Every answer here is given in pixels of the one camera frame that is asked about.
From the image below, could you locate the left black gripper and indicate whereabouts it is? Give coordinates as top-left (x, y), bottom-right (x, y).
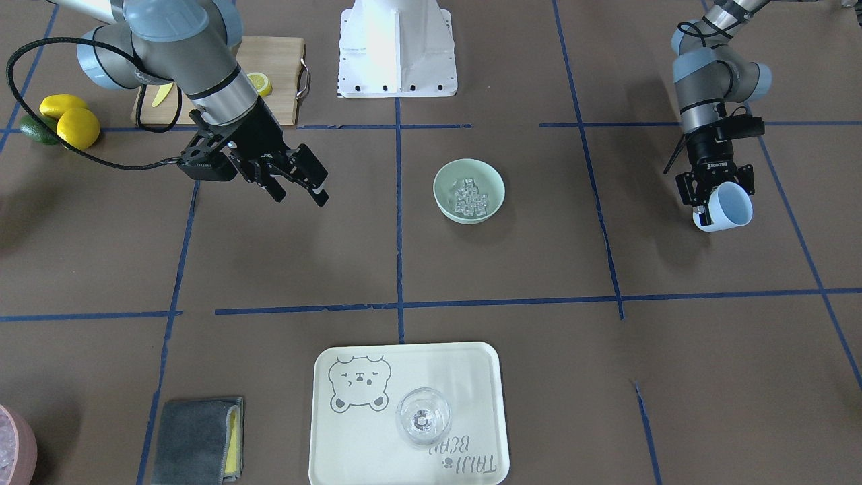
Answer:
top-left (676, 125), bottom-right (756, 227)

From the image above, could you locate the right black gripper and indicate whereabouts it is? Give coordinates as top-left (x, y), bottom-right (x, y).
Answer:
top-left (190, 98), bottom-right (329, 207)

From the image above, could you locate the light blue cup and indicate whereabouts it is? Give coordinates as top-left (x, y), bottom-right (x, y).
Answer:
top-left (692, 181), bottom-right (754, 232)

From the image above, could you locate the green bowl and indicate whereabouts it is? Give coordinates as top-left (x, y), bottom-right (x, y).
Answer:
top-left (433, 158), bottom-right (507, 225)

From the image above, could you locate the clear ice cubes pile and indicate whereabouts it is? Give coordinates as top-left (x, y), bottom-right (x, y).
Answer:
top-left (453, 178), bottom-right (489, 218)

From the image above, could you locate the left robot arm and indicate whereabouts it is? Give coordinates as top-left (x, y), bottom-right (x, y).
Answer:
top-left (665, 1), bottom-right (772, 233)

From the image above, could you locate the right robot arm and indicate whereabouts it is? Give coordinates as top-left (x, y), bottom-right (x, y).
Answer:
top-left (59, 1), bottom-right (329, 206)

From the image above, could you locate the pink bowl of ice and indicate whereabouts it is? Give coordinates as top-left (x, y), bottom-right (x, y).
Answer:
top-left (1, 406), bottom-right (38, 484)

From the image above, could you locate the half lemon slice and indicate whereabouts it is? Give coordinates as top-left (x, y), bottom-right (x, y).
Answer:
top-left (246, 73), bottom-right (272, 96)

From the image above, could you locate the bamboo cutting board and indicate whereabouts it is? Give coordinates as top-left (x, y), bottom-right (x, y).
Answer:
top-left (141, 36), bottom-right (310, 126)

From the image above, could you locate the yellow plastic knife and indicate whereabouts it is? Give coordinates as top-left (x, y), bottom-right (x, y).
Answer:
top-left (150, 82), bottom-right (174, 108)

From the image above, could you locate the yellow lemon front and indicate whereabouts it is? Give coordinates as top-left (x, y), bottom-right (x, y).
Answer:
top-left (57, 108), bottom-right (101, 151)

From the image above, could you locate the yellow lemon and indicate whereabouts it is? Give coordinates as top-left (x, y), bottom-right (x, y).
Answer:
top-left (57, 108), bottom-right (101, 151)
top-left (39, 93), bottom-right (88, 121)

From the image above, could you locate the yellow lemon rear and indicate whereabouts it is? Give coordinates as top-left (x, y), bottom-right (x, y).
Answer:
top-left (39, 93), bottom-right (88, 121)

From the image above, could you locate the green avocado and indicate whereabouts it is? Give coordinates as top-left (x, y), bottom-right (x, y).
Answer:
top-left (18, 115), bottom-right (59, 146)

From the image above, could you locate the cream bear tray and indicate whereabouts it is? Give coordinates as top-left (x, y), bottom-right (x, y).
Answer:
top-left (308, 342), bottom-right (510, 484)

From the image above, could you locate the clear wine glass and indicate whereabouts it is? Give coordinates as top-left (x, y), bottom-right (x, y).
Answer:
top-left (397, 387), bottom-right (452, 446)

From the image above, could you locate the grey yellow folded cloth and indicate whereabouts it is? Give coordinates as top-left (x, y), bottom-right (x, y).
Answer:
top-left (151, 396), bottom-right (245, 484)

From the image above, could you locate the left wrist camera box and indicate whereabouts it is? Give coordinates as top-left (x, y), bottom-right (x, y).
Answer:
top-left (713, 114), bottom-right (766, 142)

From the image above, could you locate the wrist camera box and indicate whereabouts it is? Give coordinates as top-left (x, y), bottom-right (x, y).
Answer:
top-left (713, 114), bottom-right (766, 142)
top-left (176, 130), bottom-right (238, 182)

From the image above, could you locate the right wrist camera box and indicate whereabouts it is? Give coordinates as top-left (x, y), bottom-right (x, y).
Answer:
top-left (176, 130), bottom-right (238, 182)

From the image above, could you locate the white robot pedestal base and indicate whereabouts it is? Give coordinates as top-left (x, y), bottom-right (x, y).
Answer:
top-left (337, 1), bottom-right (459, 98)

